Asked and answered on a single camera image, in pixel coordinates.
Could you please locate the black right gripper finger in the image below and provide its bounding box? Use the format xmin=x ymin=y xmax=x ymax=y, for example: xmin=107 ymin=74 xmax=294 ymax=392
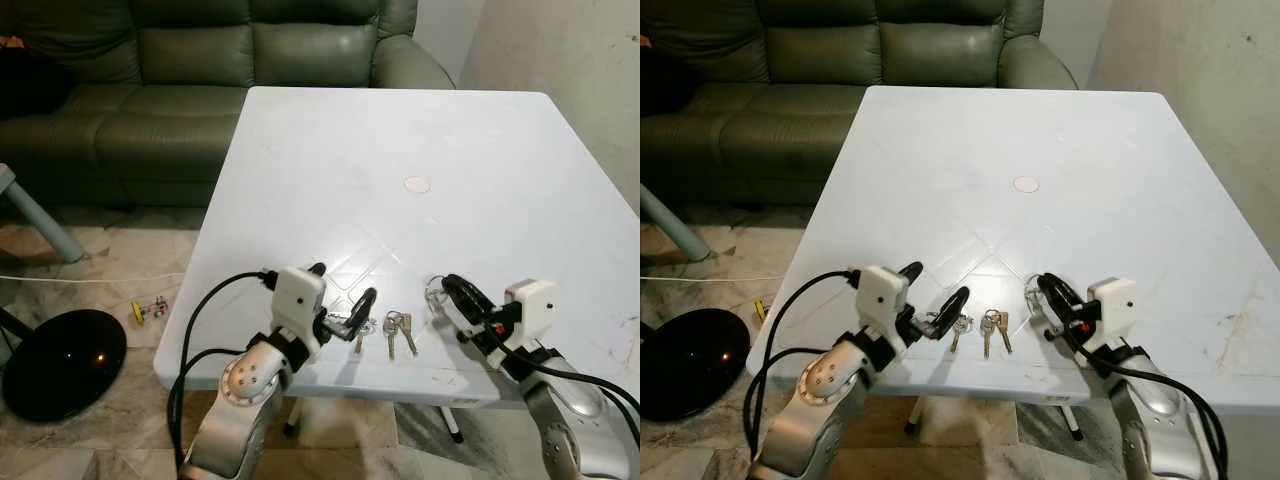
xmin=1037 ymin=271 xmax=1090 ymax=320
xmin=443 ymin=284 xmax=483 ymax=346
xmin=444 ymin=273 xmax=499 ymax=323
xmin=1037 ymin=284 xmax=1074 ymax=344

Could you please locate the white square table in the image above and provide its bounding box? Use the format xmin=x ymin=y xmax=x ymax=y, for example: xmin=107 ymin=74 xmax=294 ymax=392
xmin=153 ymin=86 xmax=641 ymax=410
xmin=745 ymin=85 xmax=1280 ymax=417

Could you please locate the black round disc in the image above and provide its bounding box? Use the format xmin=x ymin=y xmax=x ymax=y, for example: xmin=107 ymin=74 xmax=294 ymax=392
xmin=640 ymin=308 xmax=752 ymax=423
xmin=2 ymin=309 xmax=129 ymax=424

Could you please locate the grey slanted pole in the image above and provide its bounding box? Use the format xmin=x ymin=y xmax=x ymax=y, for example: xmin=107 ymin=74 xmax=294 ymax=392
xmin=0 ymin=164 xmax=87 ymax=265
xmin=640 ymin=184 xmax=712 ymax=264

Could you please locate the green leather sofa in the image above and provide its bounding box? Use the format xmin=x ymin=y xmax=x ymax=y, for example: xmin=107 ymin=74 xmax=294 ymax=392
xmin=640 ymin=0 xmax=1080 ymax=207
xmin=0 ymin=0 xmax=457 ymax=210

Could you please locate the black bundle on sofa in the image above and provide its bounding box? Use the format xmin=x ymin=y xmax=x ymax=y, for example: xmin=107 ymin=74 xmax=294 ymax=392
xmin=0 ymin=36 xmax=72 ymax=120
xmin=640 ymin=40 xmax=674 ymax=117

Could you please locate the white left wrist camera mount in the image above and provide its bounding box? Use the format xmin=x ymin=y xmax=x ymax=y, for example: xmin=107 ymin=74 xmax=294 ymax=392
xmin=271 ymin=266 xmax=328 ymax=337
xmin=857 ymin=265 xmax=912 ymax=337

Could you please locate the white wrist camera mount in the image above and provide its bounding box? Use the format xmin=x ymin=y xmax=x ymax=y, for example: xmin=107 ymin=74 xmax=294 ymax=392
xmin=857 ymin=265 xmax=912 ymax=337
xmin=1086 ymin=277 xmax=1140 ymax=342
xmin=271 ymin=266 xmax=328 ymax=337
xmin=504 ymin=279 xmax=559 ymax=342

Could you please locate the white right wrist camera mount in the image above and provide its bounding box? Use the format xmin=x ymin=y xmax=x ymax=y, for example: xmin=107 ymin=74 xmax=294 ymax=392
xmin=504 ymin=279 xmax=559 ymax=342
xmin=1086 ymin=277 xmax=1140 ymax=342

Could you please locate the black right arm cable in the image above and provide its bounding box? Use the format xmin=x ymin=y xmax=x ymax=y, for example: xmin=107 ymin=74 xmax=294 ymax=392
xmin=1062 ymin=326 xmax=1229 ymax=480
xmin=478 ymin=326 xmax=641 ymax=447

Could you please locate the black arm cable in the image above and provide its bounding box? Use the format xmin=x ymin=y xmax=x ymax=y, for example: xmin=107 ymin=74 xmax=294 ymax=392
xmin=165 ymin=270 xmax=278 ymax=475
xmin=478 ymin=326 xmax=641 ymax=447
xmin=742 ymin=269 xmax=862 ymax=475
xmin=1062 ymin=326 xmax=1229 ymax=480

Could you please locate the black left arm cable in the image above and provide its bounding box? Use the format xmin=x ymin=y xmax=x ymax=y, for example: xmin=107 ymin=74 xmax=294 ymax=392
xmin=742 ymin=269 xmax=862 ymax=475
xmin=165 ymin=270 xmax=278 ymax=475

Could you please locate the thin white floor cord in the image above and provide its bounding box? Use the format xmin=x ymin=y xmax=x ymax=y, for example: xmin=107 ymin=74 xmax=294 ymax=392
xmin=640 ymin=274 xmax=787 ymax=283
xmin=0 ymin=271 xmax=187 ymax=284

